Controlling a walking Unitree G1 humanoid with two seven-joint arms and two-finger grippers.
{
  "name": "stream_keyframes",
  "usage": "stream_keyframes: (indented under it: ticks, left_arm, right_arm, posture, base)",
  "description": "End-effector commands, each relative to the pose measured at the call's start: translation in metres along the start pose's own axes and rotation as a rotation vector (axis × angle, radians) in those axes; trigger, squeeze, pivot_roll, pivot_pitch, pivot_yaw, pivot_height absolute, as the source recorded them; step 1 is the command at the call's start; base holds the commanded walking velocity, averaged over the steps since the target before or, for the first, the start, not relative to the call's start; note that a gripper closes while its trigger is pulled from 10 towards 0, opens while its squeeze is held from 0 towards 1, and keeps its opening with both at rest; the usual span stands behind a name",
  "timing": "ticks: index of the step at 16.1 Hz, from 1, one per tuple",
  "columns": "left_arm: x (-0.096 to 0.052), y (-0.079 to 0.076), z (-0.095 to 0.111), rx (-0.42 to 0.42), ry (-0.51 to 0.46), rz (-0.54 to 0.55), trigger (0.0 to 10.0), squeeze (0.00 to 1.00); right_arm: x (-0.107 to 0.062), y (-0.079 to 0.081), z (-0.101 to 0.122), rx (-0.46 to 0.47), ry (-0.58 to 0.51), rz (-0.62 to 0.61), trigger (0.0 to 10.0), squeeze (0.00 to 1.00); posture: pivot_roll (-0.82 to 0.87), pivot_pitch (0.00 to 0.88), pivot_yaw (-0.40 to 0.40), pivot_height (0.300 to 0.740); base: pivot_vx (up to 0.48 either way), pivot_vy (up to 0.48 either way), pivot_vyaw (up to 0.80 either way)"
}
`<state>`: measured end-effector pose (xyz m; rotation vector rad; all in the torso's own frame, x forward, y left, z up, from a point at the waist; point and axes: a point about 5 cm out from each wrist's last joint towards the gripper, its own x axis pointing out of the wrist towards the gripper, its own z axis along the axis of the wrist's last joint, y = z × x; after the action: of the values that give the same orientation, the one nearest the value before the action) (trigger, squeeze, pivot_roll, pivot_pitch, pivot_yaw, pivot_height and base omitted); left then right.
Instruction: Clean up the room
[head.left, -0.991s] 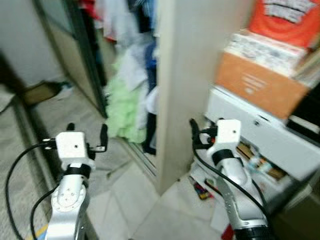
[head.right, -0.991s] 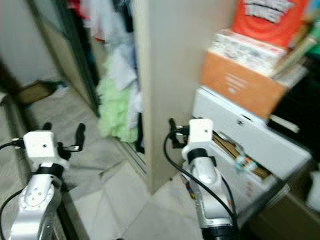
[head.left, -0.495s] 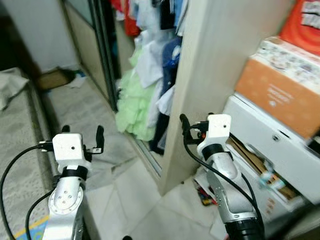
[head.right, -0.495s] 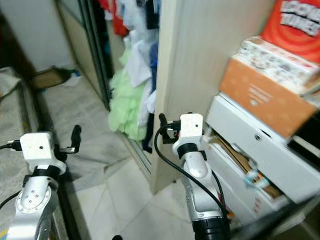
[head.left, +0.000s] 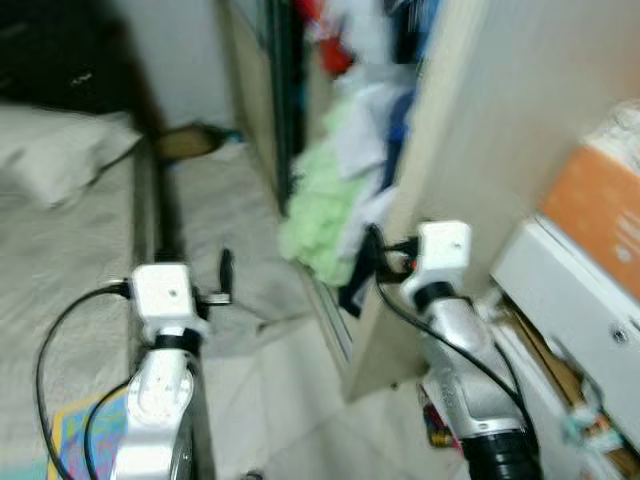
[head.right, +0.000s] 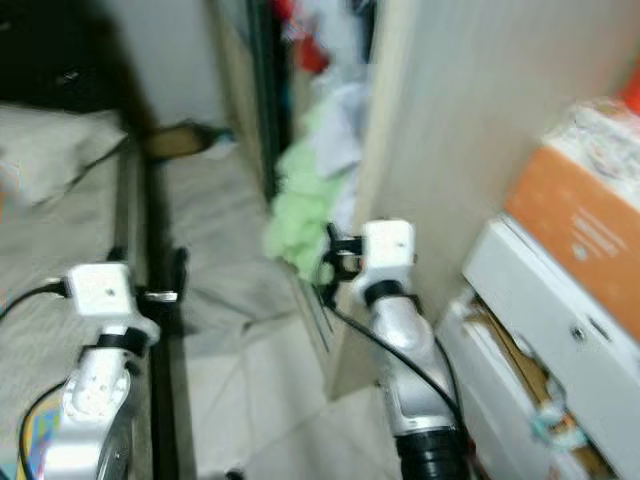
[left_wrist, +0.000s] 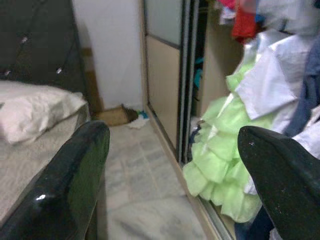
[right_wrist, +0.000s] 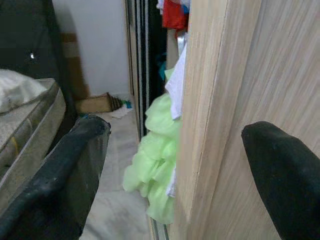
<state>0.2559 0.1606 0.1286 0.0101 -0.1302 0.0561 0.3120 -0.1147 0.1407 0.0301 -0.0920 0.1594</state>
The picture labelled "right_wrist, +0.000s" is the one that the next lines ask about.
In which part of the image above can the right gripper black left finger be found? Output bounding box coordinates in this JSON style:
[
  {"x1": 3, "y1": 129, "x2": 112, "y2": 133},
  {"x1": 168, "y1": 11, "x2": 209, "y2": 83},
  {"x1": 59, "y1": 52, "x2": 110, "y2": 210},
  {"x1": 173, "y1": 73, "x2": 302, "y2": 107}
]
[{"x1": 0, "y1": 116, "x2": 112, "y2": 240}]

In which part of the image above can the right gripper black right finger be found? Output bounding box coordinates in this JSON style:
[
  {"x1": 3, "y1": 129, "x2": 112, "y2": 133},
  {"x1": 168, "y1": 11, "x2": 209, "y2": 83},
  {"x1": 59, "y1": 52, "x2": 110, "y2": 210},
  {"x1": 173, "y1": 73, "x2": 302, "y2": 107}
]
[{"x1": 240, "y1": 121, "x2": 320, "y2": 240}]

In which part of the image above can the white pillow green tree print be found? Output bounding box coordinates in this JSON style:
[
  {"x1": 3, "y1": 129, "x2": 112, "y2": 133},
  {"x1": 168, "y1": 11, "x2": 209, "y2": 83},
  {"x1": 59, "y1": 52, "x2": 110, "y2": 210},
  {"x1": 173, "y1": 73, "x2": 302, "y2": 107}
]
[{"x1": 0, "y1": 68, "x2": 48, "y2": 113}]

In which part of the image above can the grey quilted mattress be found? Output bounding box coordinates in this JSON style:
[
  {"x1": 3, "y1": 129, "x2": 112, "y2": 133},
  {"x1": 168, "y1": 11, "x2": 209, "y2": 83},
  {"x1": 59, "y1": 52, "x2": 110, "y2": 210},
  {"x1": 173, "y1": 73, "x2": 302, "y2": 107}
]
[{"x1": 0, "y1": 77, "x2": 67, "y2": 216}]

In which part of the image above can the plain brown cardboard box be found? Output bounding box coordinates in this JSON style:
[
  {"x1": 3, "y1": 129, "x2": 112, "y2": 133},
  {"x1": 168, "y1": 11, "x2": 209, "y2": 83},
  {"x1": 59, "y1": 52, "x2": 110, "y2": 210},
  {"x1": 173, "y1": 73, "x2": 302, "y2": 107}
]
[{"x1": 74, "y1": 91, "x2": 121, "y2": 114}]

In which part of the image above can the white paper scrap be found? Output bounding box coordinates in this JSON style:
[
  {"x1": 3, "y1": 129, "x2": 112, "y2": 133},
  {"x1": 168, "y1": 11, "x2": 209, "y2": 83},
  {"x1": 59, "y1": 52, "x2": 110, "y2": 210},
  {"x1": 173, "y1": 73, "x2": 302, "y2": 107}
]
[{"x1": 110, "y1": 104, "x2": 134, "y2": 120}]

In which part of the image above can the light green ruffled garment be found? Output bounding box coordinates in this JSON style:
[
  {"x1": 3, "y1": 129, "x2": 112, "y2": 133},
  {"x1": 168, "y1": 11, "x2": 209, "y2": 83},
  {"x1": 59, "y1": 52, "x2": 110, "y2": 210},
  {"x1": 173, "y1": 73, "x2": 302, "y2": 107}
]
[{"x1": 122, "y1": 67, "x2": 184, "y2": 225}]

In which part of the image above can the light wooden wardrobe door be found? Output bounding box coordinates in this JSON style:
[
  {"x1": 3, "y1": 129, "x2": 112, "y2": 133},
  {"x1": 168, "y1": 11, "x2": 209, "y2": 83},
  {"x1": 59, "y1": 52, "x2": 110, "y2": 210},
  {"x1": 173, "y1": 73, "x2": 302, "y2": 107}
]
[{"x1": 172, "y1": 0, "x2": 320, "y2": 240}]

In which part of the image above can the brown cardboard box white band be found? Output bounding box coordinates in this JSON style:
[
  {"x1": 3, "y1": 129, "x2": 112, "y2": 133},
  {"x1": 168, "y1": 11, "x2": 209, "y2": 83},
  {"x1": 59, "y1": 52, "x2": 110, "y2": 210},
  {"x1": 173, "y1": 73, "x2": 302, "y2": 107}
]
[{"x1": 60, "y1": 32, "x2": 91, "y2": 101}]

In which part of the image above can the white garment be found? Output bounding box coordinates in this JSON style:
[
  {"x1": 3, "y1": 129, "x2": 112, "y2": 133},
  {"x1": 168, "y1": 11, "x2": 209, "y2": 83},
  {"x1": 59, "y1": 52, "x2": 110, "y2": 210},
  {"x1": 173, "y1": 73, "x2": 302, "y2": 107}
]
[{"x1": 164, "y1": 42, "x2": 188, "y2": 121}]

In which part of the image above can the dark tufted studded headboard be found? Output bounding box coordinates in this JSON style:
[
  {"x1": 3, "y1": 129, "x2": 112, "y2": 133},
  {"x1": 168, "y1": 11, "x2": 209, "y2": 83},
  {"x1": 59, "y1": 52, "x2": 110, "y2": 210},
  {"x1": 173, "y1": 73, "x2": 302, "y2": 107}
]
[{"x1": 0, "y1": 0, "x2": 79, "y2": 126}]

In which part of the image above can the teal garment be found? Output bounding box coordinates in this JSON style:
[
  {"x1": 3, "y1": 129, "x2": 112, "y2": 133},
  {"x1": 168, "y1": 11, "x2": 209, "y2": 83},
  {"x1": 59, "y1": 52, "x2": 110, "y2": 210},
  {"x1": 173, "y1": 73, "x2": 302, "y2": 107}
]
[{"x1": 156, "y1": 52, "x2": 168, "y2": 81}]

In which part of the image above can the red garment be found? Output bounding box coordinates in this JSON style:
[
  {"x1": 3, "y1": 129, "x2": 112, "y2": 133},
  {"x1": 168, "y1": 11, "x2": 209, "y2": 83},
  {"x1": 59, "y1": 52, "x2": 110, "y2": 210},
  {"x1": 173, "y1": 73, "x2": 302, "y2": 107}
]
[{"x1": 161, "y1": 0, "x2": 190, "y2": 33}]

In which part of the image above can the black white sliding door frame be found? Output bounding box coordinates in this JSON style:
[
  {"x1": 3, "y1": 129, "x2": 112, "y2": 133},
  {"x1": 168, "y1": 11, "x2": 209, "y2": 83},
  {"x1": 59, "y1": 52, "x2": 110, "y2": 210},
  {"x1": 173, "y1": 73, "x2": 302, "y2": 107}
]
[{"x1": 124, "y1": 0, "x2": 169, "y2": 240}]

